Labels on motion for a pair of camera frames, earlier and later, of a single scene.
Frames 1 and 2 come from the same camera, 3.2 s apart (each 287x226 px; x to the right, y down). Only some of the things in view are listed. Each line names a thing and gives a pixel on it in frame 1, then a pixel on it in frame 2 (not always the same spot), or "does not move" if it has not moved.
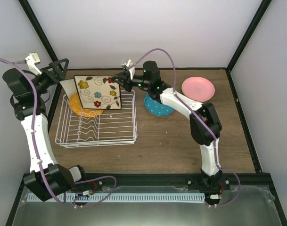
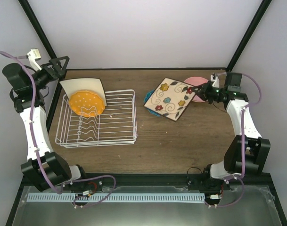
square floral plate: [98, 92] -> [170, 99]
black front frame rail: [170, 179] does not move
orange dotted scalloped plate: [76, 107] does not move
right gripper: [124, 76] -> [204, 89]
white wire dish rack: [112, 127] does not move
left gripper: [54, 66] does not move
